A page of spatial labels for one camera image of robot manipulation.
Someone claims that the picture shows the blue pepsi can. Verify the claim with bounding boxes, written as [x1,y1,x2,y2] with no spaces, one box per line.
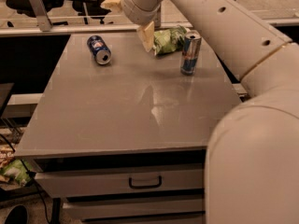
[87,35,111,65]

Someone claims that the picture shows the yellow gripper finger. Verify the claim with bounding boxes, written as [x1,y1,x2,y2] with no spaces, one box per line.
[136,21,154,52]
[100,0,122,13]

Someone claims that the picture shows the middle metal bracket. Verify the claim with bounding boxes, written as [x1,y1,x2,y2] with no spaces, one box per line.
[154,4,162,28]

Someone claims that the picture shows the black round object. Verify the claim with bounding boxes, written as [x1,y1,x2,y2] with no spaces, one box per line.
[4,205,28,224]

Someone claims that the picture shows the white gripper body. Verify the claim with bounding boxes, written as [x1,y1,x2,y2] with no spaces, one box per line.
[121,0,163,25]

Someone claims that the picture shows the green chip bag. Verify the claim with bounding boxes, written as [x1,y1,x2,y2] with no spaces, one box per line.
[153,25,188,55]

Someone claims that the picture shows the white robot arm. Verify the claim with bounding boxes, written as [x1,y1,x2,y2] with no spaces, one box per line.
[102,0,299,224]

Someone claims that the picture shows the black cable on floor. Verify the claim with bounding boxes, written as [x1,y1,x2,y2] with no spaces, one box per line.
[0,133,51,224]

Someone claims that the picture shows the aluminium rail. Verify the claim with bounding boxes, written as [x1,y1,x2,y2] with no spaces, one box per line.
[0,18,299,37]

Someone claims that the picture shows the red bull can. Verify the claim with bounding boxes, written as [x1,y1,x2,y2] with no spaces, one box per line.
[180,31,202,76]

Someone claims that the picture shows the snack bags on floor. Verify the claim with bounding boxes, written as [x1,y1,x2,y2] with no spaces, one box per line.
[0,146,32,187]

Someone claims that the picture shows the left metal bracket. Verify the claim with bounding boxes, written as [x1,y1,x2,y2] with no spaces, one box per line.
[29,0,52,32]

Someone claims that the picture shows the middle grey drawer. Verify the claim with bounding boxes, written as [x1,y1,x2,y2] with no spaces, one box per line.
[63,195,205,220]

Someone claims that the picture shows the grey drawer cabinet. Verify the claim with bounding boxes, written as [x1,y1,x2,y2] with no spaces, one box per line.
[17,33,239,224]

